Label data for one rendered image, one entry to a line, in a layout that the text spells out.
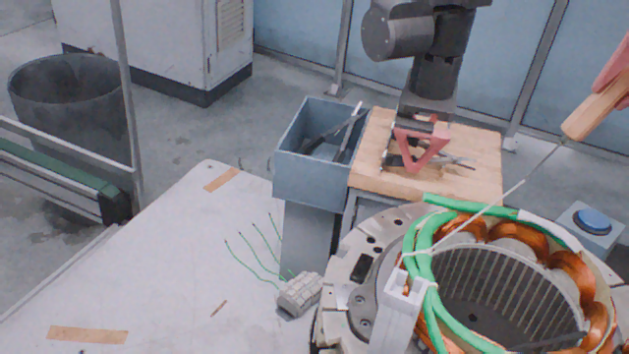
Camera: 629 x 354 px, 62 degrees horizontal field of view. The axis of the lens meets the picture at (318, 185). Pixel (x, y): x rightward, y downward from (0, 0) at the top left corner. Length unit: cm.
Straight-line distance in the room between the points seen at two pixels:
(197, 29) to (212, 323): 201
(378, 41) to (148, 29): 239
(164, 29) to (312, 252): 213
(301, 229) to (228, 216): 25
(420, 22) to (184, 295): 57
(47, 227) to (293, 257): 153
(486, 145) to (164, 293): 56
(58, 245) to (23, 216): 23
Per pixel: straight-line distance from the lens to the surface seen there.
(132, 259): 98
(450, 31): 62
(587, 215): 79
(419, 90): 65
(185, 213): 105
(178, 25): 278
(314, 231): 82
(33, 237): 225
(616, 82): 39
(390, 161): 69
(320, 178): 72
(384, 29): 57
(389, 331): 42
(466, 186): 72
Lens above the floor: 148
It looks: 38 degrees down
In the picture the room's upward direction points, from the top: 7 degrees clockwise
